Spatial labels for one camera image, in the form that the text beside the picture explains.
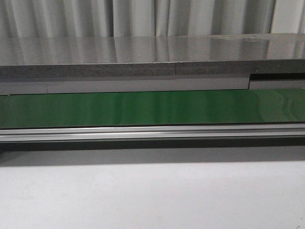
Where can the grey conveyor back rail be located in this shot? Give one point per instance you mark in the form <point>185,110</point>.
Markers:
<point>233,81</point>

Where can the green conveyor belt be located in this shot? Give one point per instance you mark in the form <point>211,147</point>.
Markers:
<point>152,108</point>

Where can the aluminium conveyor front rail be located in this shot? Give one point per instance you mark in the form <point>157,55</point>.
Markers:
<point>150,132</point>

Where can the white pleated curtain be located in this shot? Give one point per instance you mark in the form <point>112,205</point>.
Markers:
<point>122,18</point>

